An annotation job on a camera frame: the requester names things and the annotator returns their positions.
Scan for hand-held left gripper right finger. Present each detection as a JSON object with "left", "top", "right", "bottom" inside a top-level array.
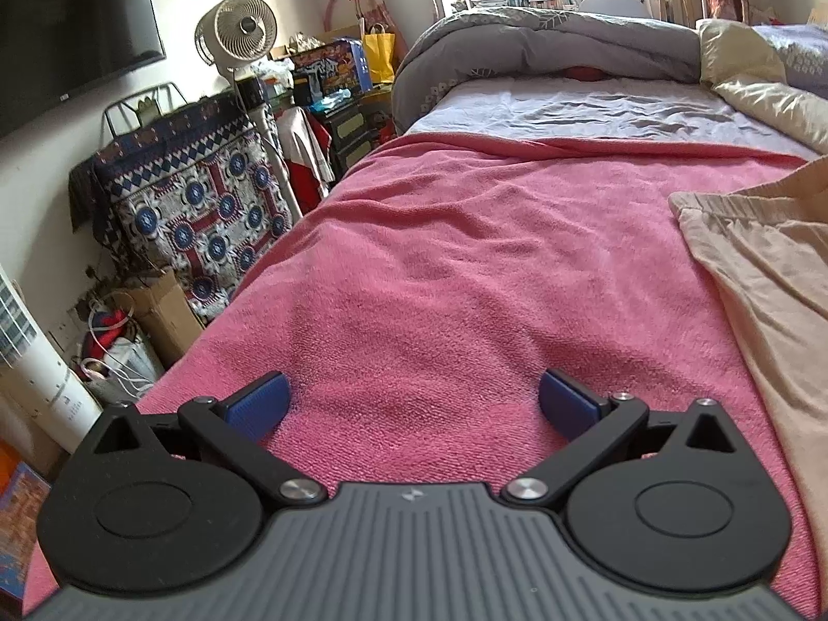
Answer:
[{"left": 503, "top": 367, "right": 741, "bottom": 507}]

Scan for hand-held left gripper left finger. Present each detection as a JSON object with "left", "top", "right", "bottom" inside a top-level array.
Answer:
[{"left": 83, "top": 371, "right": 326, "bottom": 509}]

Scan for beige pants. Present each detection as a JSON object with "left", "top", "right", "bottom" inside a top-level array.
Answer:
[{"left": 668, "top": 155, "right": 828, "bottom": 519}]

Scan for cardboard box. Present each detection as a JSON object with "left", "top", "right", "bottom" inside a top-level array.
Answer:
[{"left": 107, "top": 268, "right": 208, "bottom": 369}]

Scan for pink blanket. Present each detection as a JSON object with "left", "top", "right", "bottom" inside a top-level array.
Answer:
[{"left": 22, "top": 132, "right": 828, "bottom": 602}]

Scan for patterned woven cloth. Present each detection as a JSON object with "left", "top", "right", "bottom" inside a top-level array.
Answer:
[{"left": 68, "top": 94, "right": 295, "bottom": 324}]

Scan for white tower fan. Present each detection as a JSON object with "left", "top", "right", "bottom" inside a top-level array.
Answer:
[{"left": 0, "top": 262, "right": 105, "bottom": 454}]

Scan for red and white garment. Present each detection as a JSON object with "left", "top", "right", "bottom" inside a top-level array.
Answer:
[{"left": 272, "top": 107, "right": 337, "bottom": 208}]

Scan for colourful puzzle box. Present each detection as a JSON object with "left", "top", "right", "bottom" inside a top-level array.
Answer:
[{"left": 0, "top": 459, "right": 53, "bottom": 599}]

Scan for black drawer unit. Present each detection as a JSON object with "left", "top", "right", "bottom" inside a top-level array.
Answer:
[{"left": 314, "top": 94, "right": 395, "bottom": 182}]

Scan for lilac bed sheet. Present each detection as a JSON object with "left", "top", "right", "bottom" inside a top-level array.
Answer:
[{"left": 404, "top": 74, "right": 822, "bottom": 159}]

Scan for colourful toy box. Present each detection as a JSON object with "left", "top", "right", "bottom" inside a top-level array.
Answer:
[{"left": 291, "top": 39, "right": 373, "bottom": 105}]

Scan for grey quilt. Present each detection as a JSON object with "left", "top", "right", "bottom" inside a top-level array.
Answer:
[{"left": 391, "top": 5, "right": 706, "bottom": 137}]

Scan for yellow shopping bag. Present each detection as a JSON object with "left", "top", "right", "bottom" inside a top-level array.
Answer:
[{"left": 362, "top": 22, "right": 397, "bottom": 85}]

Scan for cream duvet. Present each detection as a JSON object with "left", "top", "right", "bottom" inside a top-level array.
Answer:
[{"left": 695, "top": 18, "right": 828, "bottom": 156}]

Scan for white chair back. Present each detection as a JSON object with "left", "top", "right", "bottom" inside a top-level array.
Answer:
[{"left": 578, "top": 0, "right": 651, "bottom": 19}]

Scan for lilac patterned quilt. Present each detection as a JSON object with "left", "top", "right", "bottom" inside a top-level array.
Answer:
[{"left": 753, "top": 24, "right": 828, "bottom": 88}]

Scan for black television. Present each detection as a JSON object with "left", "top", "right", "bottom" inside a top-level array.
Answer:
[{"left": 0, "top": 0, "right": 166, "bottom": 140}]

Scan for beige pedestal fan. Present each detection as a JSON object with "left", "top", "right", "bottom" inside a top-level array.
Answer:
[{"left": 194, "top": 0, "right": 305, "bottom": 221}]

